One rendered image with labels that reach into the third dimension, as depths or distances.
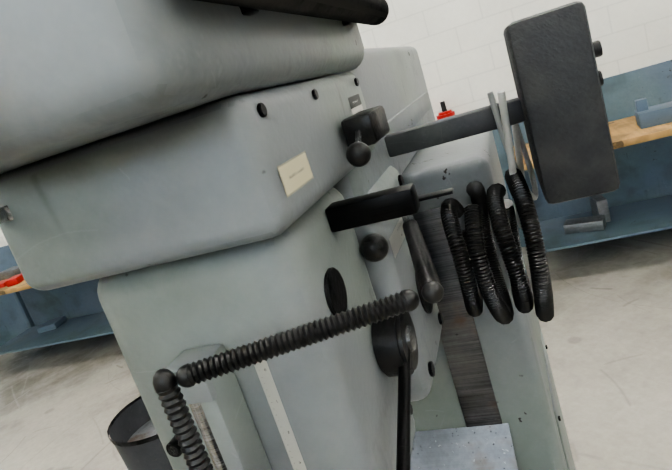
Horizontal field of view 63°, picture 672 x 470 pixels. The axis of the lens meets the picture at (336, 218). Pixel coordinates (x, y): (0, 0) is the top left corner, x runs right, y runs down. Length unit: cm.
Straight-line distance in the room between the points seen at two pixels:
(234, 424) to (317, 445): 7
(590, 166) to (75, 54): 53
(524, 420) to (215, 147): 78
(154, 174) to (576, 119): 45
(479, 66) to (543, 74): 401
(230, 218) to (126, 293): 15
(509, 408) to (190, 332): 65
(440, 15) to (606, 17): 121
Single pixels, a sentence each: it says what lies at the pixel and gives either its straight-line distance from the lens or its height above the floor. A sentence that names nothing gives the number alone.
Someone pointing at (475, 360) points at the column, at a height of 124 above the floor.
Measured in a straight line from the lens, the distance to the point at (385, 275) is 61.
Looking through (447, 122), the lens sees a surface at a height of 163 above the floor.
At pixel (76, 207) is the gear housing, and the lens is 44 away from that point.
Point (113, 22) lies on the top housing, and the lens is 28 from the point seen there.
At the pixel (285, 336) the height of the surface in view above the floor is 158.
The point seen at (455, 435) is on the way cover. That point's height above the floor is 110.
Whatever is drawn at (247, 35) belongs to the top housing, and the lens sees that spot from 37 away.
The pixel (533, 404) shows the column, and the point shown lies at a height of 114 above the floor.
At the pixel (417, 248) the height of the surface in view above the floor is 159.
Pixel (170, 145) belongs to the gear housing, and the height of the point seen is 171.
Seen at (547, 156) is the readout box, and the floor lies 157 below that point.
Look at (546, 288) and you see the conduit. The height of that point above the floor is 142.
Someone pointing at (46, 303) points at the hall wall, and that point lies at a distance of 722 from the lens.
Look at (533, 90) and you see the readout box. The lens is 65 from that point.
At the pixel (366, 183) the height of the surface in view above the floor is 161.
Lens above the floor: 171
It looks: 12 degrees down
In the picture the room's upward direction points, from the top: 18 degrees counter-clockwise
